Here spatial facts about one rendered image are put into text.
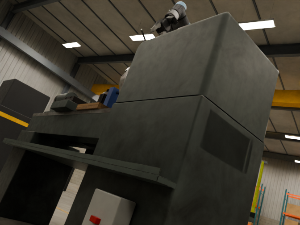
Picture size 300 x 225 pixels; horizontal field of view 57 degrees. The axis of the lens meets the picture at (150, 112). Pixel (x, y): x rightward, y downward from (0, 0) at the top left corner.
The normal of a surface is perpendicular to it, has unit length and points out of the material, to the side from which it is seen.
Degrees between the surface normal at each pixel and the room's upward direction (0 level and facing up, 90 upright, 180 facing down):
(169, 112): 90
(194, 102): 90
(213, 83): 90
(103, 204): 90
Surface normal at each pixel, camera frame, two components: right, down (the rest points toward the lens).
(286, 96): -0.52, -0.43
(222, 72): 0.63, -0.03
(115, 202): -0.70, -0.44
